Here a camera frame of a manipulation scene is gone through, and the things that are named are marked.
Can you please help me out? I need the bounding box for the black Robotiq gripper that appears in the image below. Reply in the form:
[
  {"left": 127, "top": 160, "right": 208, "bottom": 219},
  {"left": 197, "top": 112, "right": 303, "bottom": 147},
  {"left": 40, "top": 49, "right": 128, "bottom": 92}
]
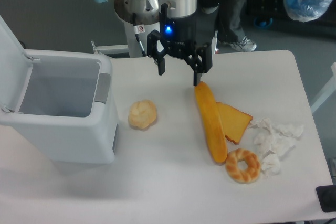
[{"left": 147, "top": 3, "right": 213, "bottom": 86}]

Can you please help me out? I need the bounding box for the round pale bread roll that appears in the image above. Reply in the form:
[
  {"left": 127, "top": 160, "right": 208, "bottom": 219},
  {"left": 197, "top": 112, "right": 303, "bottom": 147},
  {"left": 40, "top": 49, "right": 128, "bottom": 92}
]
[{"left": 128, "top": 100, "right": 157, "bottom": 130}]

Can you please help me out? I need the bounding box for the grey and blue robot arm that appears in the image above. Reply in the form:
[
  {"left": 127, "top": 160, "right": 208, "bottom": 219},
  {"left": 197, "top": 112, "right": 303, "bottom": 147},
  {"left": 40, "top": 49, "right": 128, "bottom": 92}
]
[{"left": 96, "top": 0, "right": 214, "bottom": 86}]

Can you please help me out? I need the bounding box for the person in grey trousers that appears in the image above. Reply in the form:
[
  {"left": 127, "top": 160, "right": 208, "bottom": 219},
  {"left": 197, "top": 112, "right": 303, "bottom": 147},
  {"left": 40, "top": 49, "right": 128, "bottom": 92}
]
[{"left": 199, "top": 0, "right": 257, "bottom": 52}]

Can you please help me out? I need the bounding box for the long orange baguette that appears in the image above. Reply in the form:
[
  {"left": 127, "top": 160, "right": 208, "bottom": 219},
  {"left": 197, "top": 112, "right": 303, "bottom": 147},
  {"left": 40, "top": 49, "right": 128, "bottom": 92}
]
[{"left": 194, "top": 81, "right": 228, "bottom": 164}]

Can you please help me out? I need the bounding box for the orange toast slice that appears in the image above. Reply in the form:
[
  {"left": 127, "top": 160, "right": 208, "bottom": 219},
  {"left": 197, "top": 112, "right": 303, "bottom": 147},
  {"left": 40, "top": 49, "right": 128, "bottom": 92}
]
[{"left": 216, "top": 102, "right": 253, "bottom": 145}]

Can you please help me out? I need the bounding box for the black wheeled cart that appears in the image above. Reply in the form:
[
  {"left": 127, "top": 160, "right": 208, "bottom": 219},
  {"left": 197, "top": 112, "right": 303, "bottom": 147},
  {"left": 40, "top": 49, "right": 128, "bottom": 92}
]
[{"left": 246, "top": 0, "right": 336, "bottom": 28}]

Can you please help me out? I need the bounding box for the white open trash bin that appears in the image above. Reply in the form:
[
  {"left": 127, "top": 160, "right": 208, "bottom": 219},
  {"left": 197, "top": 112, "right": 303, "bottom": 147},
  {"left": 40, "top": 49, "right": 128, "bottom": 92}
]
[{"left": 1, "top": 21, "right": 119, "bottom": 164}]

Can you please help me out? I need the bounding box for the crumpled white tissue paper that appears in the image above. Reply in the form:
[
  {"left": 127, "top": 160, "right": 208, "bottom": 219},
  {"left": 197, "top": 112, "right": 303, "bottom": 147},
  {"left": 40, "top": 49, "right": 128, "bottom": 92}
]
[{"left": 248, "top": 118, "right": 305, "bottom": 177}]

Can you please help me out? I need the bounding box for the black device at table edge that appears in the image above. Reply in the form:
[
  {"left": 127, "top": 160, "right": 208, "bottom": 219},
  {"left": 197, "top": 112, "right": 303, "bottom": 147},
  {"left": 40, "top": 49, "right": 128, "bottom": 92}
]
[{"left": 316, "top": 185, "right": 335, "bottom": 212}]

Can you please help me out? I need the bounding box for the braided ring bread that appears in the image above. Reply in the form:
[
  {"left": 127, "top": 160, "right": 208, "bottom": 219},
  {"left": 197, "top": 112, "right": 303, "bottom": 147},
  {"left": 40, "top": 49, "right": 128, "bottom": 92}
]
[{"left": 225, "top": 148, "right": 261, "bottom": 184}]

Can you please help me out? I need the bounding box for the white frame at right edge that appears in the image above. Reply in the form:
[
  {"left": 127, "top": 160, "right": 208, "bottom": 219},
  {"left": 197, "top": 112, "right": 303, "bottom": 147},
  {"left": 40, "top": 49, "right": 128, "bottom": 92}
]
[{"left": 310, "top": 62, "right": 335, "bottom": 114}]

